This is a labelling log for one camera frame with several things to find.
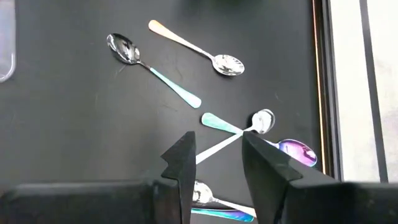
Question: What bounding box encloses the orange-handled silver spoon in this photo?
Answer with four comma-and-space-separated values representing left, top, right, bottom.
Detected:
147, 19, 246, 77
192, 179, 257, 218

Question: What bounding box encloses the iridescent rainbow spoon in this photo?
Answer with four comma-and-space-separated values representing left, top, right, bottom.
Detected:
201, 111, 318, 168
190, 207, 255, 223

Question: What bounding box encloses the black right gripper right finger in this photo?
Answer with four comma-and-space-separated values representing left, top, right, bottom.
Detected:
241, 130, 398, 224

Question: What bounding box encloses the clear plastic bin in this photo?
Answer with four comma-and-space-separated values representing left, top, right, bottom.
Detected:
0, 0, 17, 84

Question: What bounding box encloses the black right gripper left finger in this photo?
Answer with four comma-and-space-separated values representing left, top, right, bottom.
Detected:
0, 130, 197, 224

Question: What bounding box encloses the black table frame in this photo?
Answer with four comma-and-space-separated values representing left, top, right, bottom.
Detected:
310, 0, 345, 183

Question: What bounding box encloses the blue-handled black spoon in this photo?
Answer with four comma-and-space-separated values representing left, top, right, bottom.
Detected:
106, 32, 203, 110

